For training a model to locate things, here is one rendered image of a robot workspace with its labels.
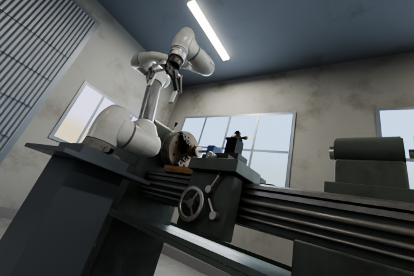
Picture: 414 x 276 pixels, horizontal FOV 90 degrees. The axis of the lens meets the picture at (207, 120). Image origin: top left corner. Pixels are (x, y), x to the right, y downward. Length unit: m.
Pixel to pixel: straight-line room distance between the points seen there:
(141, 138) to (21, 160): 2.68
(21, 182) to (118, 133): 2.72
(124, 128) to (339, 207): 1.00
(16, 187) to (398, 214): 3.75
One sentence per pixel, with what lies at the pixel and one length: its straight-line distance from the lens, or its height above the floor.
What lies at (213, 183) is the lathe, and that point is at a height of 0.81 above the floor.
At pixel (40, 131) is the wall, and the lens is 3.75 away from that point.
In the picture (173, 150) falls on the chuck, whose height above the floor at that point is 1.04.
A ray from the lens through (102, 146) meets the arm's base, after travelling 1.12.
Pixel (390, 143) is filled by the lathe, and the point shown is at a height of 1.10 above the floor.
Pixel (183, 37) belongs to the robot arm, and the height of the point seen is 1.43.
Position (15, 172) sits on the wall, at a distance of 3.73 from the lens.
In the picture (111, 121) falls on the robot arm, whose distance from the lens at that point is 1.15.
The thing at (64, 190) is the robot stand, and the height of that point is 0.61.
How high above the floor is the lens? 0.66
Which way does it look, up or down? 25 degrees up
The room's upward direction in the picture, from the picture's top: 17 degrees clockwise
